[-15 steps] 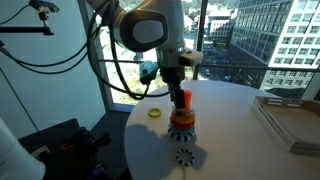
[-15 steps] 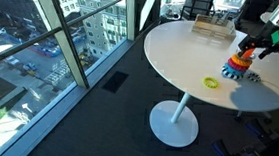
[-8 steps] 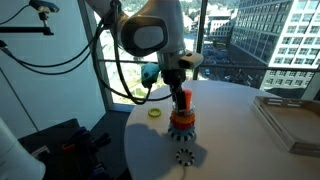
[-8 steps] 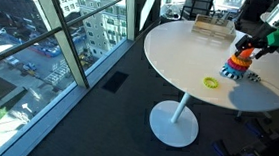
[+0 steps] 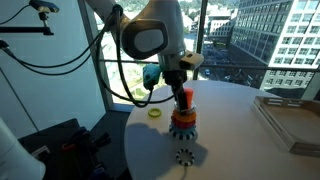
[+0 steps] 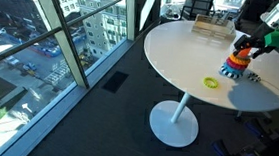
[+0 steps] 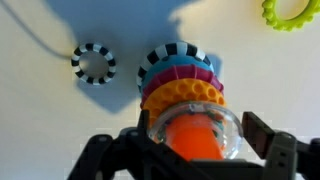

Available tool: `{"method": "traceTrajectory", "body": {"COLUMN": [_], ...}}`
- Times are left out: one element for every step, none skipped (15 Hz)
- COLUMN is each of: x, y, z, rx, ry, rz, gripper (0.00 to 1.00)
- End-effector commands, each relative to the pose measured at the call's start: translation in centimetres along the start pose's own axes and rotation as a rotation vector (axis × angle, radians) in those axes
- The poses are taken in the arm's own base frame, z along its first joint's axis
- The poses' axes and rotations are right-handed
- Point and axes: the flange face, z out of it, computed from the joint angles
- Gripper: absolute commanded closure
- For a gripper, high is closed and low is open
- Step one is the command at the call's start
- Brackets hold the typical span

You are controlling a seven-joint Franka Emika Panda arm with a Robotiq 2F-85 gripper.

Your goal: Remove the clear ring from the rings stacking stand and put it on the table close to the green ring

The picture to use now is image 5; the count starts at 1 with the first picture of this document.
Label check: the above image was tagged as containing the black boom rod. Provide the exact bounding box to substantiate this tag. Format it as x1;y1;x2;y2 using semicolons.
0;25;54;36

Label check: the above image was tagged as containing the black and blue clamp pile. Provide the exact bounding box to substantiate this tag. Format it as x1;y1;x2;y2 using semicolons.
18;118;113;180

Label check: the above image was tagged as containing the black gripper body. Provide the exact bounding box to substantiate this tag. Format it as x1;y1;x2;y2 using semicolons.
162;68;189;96

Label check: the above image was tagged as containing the orange stacking peg stand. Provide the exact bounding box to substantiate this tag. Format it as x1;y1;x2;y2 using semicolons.
184;87;195;109

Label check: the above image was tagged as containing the teal toothed ring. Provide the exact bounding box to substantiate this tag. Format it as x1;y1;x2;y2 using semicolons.
168;123;198;134

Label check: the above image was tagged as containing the thin black camera cable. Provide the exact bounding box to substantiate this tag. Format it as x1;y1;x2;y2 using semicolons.
0;3;116;77

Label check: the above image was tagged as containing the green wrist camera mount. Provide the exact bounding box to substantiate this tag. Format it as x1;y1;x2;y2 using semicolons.
142;63;163;92

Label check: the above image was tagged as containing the small black white striped ring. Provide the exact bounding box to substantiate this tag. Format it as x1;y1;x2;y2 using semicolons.
175;148;196;168

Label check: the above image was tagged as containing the dark window railing bar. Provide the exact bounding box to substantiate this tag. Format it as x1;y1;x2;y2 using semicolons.
99;58;320;73

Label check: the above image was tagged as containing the large black white striped ring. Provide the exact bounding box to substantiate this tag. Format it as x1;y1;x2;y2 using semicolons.
168;126;199;141

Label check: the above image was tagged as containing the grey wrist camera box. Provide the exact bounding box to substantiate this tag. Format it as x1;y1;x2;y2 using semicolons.
179;49;205;71

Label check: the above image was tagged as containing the white rounded housing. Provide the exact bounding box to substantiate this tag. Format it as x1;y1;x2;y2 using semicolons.
0;116;47;180

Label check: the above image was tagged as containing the shallow rectangular tray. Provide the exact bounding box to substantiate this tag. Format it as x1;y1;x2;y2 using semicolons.
251;95;320;158

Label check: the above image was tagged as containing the yellow-green ring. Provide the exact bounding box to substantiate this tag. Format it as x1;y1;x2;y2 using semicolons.
147;107;163;119

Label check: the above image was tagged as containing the red toothed ring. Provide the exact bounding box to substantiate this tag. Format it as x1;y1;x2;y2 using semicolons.
170;117;197;130

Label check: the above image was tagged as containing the clear plastic ring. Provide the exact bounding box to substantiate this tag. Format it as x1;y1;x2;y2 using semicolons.
172;102;197;116

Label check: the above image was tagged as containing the orange toothed ring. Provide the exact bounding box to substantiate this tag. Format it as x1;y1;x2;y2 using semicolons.
170;109;198;124

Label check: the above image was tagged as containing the external camera on boom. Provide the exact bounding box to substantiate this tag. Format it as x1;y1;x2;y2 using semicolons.
28;0;61;22

